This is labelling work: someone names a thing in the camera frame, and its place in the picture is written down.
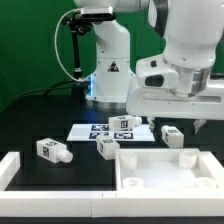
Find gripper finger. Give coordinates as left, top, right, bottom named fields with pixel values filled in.
left=147, top=117, right=156, bottom=132
left=193, top=119, right=206, bottom=134

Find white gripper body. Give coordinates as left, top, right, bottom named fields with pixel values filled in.
left=126, top=55, right=224, bottom=120

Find white square tabletop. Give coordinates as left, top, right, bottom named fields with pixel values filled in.
left=115, top=148, right=224, bottom=198

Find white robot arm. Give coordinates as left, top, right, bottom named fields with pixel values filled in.
left=74, top=0, right=224, bottom=121

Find paper sheet with markers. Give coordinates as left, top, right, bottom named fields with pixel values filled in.
left=67, top=124, right=154, bottom=142

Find white U-shaped fence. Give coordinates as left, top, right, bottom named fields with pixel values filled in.
left=0, top=152, right=224, bottom=217

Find black cables on table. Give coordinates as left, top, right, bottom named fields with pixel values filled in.
left=9, top=79, right=92, bottom=105

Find camera on black stand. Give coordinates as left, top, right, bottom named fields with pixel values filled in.
left=54, top=6, right=116, bottom=99

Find white camera cable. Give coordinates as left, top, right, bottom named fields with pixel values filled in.
left=54, top=8, right=92, bottom=83

